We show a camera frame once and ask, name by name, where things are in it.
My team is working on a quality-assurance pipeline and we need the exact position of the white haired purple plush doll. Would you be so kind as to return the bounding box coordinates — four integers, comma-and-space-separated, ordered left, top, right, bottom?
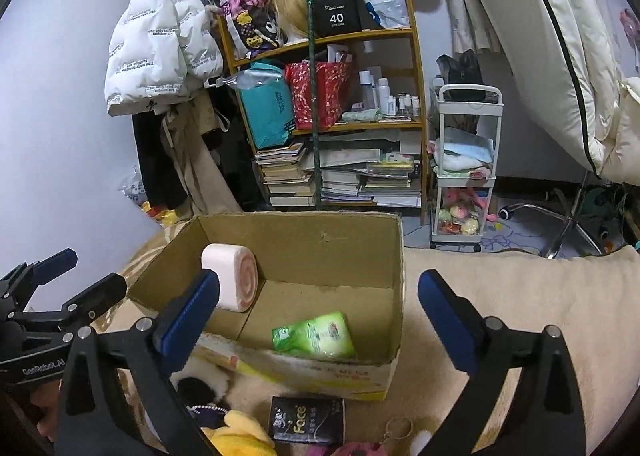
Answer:
170, 355, 230, 429

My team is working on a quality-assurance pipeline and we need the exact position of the yellow plush toy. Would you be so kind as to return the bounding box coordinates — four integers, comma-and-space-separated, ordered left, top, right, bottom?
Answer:
202, 410, 277, 456

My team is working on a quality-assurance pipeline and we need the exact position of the left hand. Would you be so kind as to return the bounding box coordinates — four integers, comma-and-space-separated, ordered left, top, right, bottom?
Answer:
30, 380, 61, 442

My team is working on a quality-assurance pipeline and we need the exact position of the beige coat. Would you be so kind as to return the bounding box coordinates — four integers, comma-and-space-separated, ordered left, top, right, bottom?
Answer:
160, 90, 241, 217

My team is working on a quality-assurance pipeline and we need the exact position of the black Face tissue pack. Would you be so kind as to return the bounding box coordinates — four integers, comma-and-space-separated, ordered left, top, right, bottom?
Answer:
268, 396, 346, 446

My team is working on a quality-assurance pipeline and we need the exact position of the green tissue pack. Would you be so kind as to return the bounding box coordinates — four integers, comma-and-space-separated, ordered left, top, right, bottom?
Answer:
271, 312, 356, 361

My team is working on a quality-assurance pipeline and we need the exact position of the cardboard box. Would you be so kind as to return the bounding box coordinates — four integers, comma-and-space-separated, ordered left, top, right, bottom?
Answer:
122, 211, 405, 401

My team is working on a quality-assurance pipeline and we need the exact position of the pink bear plush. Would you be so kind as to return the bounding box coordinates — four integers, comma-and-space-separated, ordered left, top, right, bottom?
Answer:
305, 442, 387, 456

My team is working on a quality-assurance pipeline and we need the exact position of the office chair base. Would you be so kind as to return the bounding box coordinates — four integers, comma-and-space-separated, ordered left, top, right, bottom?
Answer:
498, 172, 604, 259

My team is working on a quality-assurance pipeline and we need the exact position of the teal bag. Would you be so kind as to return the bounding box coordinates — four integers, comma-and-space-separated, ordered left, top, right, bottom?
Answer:
240, 62, 295, 150

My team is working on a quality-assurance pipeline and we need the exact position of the white puffer jacket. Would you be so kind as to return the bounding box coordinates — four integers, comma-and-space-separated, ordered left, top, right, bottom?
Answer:
104, 0, 224, 116

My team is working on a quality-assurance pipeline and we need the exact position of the wooden bookshelf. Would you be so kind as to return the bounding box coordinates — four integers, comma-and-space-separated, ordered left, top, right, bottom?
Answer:
214, 0, 432, 217

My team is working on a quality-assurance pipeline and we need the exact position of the red gift bag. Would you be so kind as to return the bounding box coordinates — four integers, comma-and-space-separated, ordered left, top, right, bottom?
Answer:
284, 61, 352, 131

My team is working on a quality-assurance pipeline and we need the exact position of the stack of books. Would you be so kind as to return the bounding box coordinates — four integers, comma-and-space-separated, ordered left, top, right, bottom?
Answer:
255, 127, 423, 209

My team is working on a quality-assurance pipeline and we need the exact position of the black patterned tote bag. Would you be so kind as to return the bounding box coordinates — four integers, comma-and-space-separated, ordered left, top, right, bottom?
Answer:
220, 0, 283, 59

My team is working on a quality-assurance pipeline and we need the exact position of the white rolling cart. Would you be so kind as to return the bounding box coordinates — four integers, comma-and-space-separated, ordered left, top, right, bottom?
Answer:
428, 79, 503, 253

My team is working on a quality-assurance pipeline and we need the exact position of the blonde wig head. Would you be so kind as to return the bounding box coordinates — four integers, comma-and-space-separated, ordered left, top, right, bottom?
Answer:
272, 0, 308, 44

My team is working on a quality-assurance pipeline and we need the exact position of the black box marked 40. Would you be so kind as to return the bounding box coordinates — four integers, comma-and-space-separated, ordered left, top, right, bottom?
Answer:
311, 0, 362, 37

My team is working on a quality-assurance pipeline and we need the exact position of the green pole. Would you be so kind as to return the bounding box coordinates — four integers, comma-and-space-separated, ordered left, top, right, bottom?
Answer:
306, 0, 322, 211

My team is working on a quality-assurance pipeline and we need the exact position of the white duvet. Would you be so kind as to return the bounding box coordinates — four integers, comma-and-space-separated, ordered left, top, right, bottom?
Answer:
480, 0, 639, 185

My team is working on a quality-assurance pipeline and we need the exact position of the metal key ring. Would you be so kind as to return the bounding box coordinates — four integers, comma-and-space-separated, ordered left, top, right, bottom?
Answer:
383, 416, 416, 443

